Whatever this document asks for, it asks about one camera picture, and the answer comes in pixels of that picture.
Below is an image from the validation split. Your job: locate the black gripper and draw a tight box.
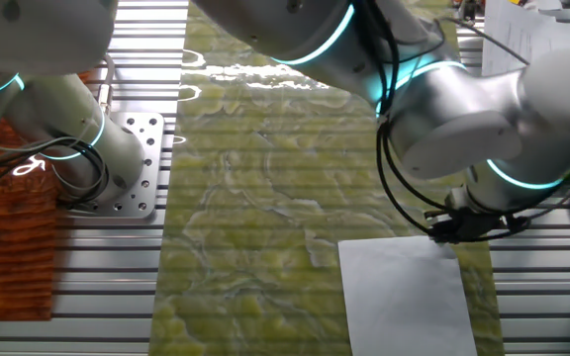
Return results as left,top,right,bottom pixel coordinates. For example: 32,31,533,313
430,207,504,244

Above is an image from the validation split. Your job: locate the white paper sheet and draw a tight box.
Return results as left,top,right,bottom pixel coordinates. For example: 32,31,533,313
337,235,479,356

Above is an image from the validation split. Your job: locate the printed white paper document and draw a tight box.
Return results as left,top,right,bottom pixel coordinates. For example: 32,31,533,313
481,0,570,78

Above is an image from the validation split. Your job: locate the green marble pattern mat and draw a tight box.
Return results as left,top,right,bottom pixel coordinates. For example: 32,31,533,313
148,0,507,356

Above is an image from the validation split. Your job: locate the brown wooden board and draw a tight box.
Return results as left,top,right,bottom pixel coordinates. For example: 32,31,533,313
0,71,93,322

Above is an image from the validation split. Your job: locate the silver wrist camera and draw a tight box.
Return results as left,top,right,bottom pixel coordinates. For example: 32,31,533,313
444,185,470,215

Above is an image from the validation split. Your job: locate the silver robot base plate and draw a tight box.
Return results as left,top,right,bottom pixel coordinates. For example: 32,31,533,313
64,111,166,220

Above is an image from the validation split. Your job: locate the grey robot power cable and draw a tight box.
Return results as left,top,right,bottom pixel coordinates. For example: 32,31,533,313
97,52,116,116

